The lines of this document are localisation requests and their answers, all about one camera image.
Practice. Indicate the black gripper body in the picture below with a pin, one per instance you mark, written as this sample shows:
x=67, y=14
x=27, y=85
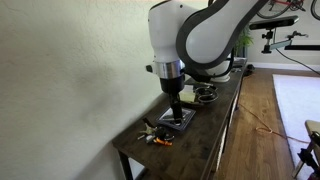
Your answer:
x=172, y=85

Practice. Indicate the dark round plate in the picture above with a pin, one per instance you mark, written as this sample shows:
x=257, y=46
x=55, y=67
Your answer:
x=200, y=101

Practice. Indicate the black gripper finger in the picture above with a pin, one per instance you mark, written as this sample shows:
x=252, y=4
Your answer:
x=173, y=113
x=179, y=115

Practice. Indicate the white rug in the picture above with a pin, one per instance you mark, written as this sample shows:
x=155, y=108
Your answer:
x=296, y=100

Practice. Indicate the white plant pot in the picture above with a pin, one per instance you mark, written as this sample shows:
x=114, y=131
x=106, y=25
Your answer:
x=221, y=75

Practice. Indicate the small black floor object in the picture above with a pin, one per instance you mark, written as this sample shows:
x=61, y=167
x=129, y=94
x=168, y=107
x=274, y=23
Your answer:
x=249, y=70

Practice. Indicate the green potted plant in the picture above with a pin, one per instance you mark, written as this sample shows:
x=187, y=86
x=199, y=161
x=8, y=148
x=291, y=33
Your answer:
x=243, y=40

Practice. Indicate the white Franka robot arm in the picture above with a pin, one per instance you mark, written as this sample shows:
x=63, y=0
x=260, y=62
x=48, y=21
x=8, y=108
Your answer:
x=166, y=33

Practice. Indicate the light wood stool with clamp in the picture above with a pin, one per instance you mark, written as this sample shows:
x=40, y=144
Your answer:
x=313, y=126

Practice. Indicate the red bicycle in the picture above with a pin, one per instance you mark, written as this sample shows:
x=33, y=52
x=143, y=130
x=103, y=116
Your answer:
x=283, y=2

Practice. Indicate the black stereo camera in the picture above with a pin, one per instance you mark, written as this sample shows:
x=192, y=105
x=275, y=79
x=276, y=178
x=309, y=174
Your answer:
x=273, y=22

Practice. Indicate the pale yellow paper note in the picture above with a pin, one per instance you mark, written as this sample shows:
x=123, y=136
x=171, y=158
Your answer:
x=187, y=96

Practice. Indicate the dark wood console table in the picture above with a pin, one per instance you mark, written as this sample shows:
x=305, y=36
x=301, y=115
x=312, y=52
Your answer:
x=186, y=150

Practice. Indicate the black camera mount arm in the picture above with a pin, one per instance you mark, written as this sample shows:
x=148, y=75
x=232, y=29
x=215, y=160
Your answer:
x=280, y=44

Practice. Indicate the blue square tray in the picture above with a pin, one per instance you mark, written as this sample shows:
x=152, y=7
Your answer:
x=188, y=115

